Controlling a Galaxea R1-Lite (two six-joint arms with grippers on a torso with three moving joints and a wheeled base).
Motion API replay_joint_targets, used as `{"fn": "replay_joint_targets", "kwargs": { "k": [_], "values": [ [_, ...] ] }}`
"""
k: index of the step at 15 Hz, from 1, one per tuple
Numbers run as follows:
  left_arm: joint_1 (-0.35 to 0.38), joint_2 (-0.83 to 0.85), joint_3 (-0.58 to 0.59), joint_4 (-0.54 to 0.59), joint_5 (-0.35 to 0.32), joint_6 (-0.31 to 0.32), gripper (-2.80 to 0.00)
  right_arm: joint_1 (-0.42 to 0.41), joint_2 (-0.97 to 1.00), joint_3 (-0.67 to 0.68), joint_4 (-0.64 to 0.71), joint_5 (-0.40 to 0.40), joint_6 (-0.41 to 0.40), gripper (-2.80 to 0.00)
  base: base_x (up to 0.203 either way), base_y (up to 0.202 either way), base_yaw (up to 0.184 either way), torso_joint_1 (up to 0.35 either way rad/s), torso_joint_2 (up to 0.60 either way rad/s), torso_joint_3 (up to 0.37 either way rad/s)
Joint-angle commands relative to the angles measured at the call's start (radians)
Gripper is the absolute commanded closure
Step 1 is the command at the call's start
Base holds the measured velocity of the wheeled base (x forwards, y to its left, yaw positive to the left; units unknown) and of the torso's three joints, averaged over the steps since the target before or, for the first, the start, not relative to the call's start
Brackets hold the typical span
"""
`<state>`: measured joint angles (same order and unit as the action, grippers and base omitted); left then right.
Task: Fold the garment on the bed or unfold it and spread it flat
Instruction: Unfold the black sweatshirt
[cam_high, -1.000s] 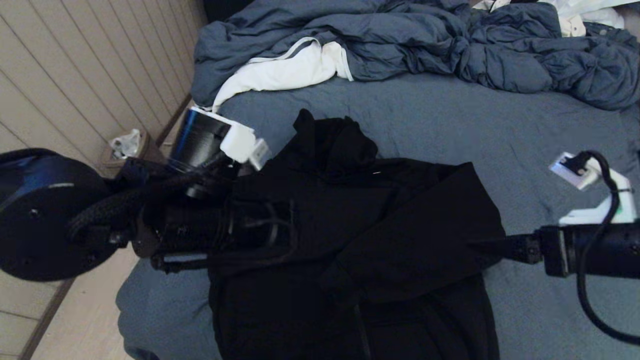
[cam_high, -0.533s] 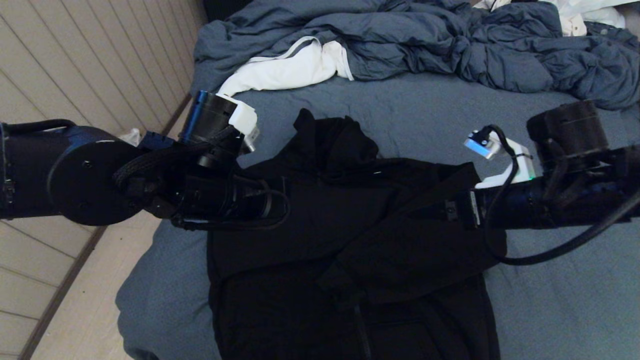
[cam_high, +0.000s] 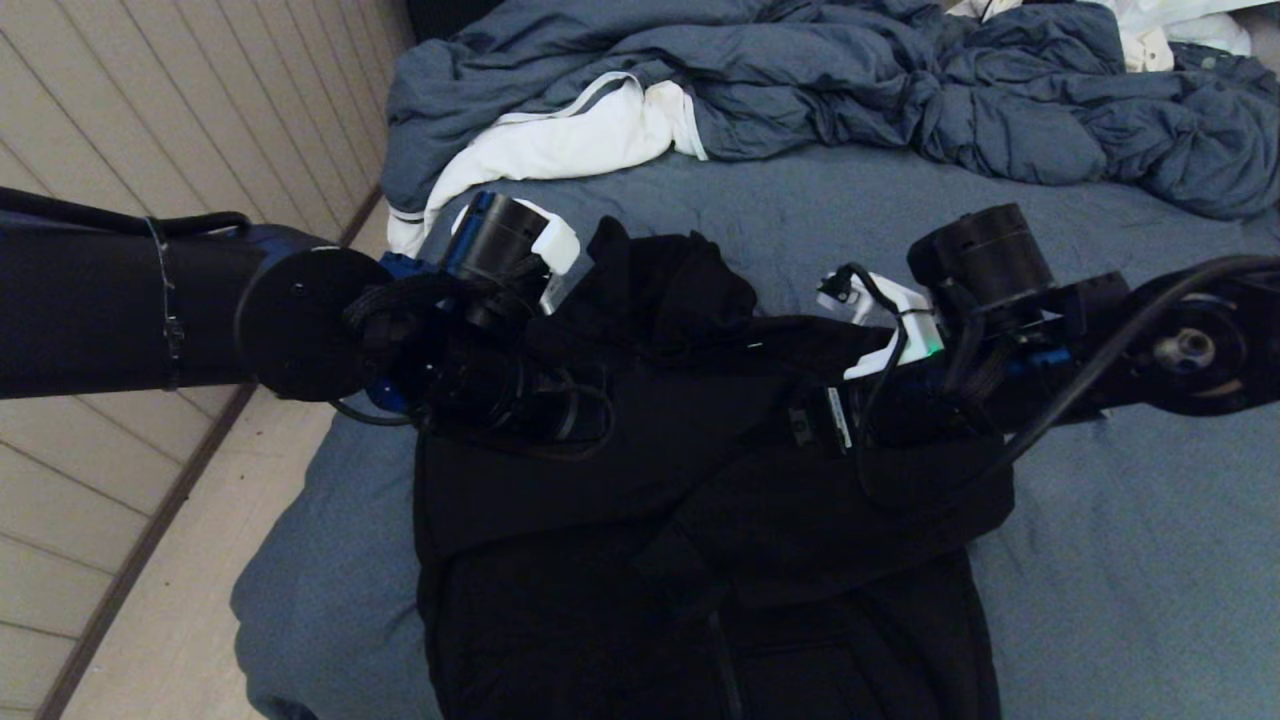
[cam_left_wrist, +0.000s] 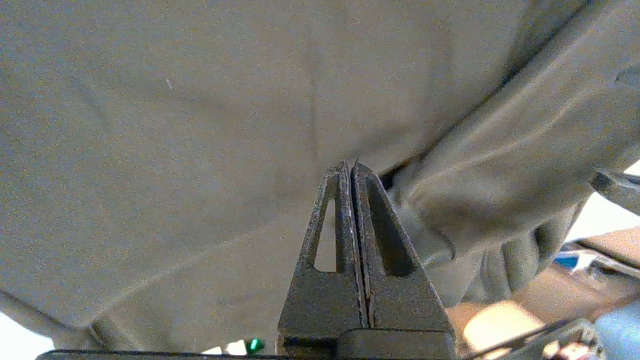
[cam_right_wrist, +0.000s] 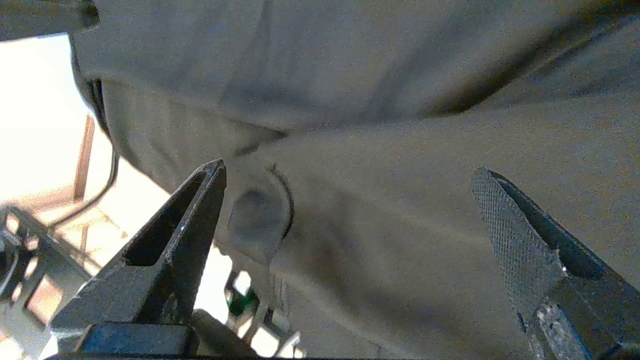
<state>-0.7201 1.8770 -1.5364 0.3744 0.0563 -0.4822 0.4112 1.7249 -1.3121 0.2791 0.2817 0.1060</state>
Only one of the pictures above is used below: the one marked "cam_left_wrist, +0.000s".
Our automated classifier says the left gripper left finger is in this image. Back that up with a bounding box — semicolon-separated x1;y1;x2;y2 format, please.
276;161;370;359

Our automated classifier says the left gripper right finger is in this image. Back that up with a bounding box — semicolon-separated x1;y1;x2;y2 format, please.
340;158;459;360

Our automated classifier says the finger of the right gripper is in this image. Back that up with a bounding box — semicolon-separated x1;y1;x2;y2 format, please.
590;170;640;216

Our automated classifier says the black zip hoodie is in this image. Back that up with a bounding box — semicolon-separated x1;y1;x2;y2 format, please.
0;0;640;353

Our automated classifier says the brown bed base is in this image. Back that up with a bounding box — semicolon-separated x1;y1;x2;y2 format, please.
575;227;640;268

